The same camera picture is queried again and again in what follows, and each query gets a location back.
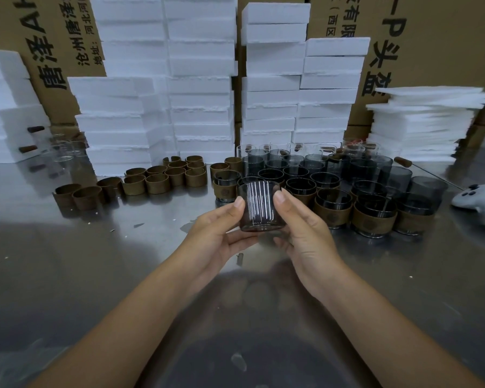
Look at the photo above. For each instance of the person's right hand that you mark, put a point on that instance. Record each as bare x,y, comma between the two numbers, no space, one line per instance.
311,254

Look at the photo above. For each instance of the person's left hand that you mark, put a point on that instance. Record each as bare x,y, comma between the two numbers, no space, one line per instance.
210,250

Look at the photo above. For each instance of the smoky transparent plastic cup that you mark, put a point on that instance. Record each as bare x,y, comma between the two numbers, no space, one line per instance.
415,202
370,186
271,173
333,199
250,178
301,185
227,177
260,206
325,179
375,205

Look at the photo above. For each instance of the group of brown sleeve rings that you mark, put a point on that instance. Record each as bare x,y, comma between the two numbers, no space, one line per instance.
157,183

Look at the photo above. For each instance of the cluster of transparent plastic cups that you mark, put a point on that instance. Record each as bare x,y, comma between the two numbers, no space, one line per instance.
252,163

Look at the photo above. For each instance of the bunch of clear plastic cups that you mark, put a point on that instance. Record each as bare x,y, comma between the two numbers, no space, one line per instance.
64,149

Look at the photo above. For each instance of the person's left forearm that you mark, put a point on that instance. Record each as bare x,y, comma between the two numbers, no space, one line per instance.
117,331

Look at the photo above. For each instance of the person's right forearm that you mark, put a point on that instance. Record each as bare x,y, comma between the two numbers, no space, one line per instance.
400,343

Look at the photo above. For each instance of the tall stack white foam blocks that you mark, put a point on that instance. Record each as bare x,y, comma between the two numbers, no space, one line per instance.
194,96

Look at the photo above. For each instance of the stepped stack white foam blocks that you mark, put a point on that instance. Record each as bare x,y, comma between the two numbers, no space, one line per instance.
271,96

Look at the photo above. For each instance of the stack of thin foam sheets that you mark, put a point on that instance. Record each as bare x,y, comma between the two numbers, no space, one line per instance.
420,125

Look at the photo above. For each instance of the white game controller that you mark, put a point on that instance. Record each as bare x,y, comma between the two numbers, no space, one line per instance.
483,204

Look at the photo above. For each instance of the brown cork stick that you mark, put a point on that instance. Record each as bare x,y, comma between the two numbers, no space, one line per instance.
35,129
27,149

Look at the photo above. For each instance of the large printed cardboard box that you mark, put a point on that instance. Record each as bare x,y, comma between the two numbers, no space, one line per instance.
444,40

